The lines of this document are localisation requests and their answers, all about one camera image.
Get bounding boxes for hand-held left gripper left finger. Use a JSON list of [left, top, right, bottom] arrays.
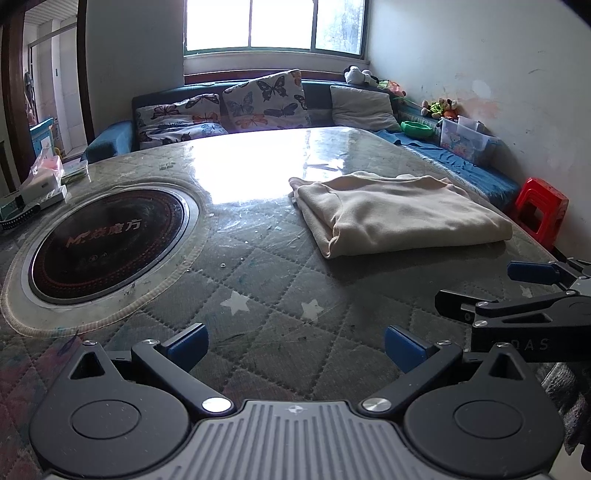
[[65, 323, 234, 414]]

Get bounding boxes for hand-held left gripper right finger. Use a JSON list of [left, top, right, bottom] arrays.
[[359, 324, 532, 412]]

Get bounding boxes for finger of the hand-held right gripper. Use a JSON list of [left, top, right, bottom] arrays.
[[435, 288, 580, 330], [507, 258, 591, 292]]

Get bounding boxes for cream sweatshirt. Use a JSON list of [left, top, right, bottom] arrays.
[[288, 172, 514, 259]]

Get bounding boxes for red plastic stool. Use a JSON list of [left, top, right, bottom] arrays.
[[512, 178, 570, 252]]

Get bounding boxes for blue sofa blanket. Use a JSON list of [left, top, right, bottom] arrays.
[[374, 129, 522, 204]]

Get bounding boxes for round black induction cooktop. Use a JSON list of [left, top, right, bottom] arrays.
[[28, 187, 191, 306]]

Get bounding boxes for clear plastic storage box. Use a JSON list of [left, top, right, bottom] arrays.
[[438, 115, 499, 164]]

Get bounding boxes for green plastic bowl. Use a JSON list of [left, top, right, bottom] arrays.
[[400, 121, 435, 139]]

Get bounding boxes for green white packet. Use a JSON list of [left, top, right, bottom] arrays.
[[61, 161, 89, 184]]

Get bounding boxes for white flat box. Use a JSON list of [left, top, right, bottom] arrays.
[[18, 173, 68, 207]]

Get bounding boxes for grey pillow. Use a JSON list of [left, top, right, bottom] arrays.
[[330, 85, 402, 134]]

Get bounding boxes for flat butterfly print pillow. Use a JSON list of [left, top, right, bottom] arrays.
[[135, 93, 229, 149]]

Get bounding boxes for teal box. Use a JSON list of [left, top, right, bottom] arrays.
[[0, 196, 24, 221]]

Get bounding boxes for blue corner sofa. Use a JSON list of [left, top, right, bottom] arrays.
[[85, 78, 522, 217]]

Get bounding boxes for panda plush toy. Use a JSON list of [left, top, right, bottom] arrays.
[[344, 65, 379, 86]]

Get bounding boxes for upright butterfly print pillow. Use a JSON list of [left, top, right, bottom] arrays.
[[222, 69, 311, 132]]

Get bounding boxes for blue white cabinet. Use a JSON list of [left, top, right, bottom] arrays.
[[30, 117, 56, 158]]

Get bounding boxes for window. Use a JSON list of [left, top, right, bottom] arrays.
[[184, 0, 370, 56]]

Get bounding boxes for dark perforated strap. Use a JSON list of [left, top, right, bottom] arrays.
[[0, 204, 42, 233]]

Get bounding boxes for dark wooden door frame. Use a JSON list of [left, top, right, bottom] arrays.
[[0, 0, 95, 195]]

